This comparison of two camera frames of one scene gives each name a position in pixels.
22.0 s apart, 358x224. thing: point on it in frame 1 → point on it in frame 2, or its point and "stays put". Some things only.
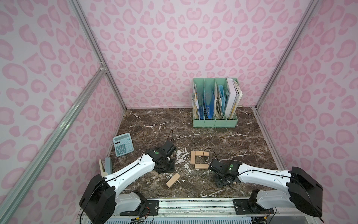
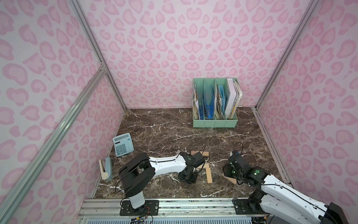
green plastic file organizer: x=215 y=102 stays put
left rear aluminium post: x=96 y=47 stays put
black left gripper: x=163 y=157 → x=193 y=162
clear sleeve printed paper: x=196 y=113 stays put
